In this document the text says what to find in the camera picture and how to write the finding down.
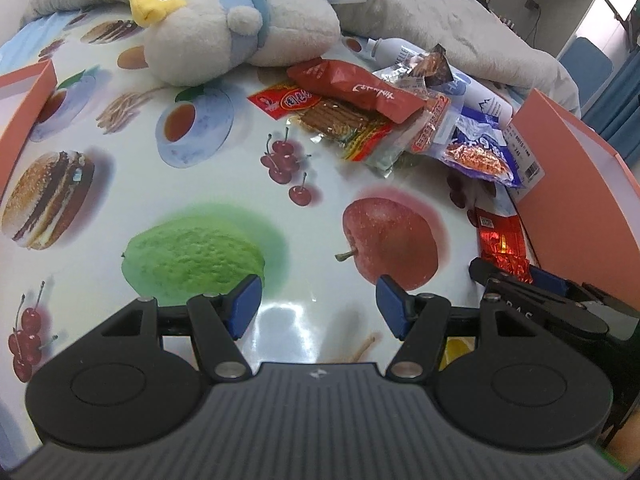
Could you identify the pink box lid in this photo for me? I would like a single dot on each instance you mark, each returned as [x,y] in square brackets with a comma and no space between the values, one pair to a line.
[25,105]

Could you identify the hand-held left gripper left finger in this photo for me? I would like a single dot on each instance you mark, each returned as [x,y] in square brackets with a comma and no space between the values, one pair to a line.
[245,305]

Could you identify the red foil snack packet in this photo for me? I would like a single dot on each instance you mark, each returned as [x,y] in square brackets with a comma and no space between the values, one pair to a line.
[502,240]

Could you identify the clear packet with red label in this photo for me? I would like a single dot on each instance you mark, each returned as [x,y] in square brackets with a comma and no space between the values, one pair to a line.
[435,125]

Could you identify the clear packet of brown sticks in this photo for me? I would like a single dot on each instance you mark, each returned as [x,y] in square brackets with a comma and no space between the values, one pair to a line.
[330,122]

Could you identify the dark silver snack packet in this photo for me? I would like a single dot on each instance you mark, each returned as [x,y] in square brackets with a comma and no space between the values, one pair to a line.
[425,67]

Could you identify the blue snack packet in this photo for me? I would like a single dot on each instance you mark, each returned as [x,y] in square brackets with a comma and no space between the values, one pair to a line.
[475,157]

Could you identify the white plush duck toy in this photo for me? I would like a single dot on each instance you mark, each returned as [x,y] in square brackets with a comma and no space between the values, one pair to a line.
[280,30]

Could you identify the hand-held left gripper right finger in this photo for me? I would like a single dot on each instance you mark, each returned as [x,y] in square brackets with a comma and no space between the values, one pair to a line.
[392,307]

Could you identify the white packet with barcode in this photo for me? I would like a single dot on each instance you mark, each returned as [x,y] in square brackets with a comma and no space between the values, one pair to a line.
[525,160]

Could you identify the wall socket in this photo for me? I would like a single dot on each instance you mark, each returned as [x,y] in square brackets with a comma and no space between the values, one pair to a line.
[532,5]

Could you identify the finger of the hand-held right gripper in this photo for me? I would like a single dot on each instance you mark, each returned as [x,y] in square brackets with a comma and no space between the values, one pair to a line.
[550,310]
[547,278]

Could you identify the grey duvet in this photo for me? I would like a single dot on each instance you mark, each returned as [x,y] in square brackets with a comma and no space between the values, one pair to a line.
[450,20]

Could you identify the white plastic bottle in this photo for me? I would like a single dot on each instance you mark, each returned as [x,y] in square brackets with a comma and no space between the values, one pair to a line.
[480,96]

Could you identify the blue chair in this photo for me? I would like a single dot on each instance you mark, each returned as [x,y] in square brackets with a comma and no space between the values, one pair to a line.
[587,62]

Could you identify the food printed tablecloth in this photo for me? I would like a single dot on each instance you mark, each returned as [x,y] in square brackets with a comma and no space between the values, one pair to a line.
[310,240]

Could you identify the blue curtain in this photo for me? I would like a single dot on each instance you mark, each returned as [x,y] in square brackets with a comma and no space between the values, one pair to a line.
[620,105]

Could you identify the pink cardboard box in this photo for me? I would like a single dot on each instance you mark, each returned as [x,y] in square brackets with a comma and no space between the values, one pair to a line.
[575,195]

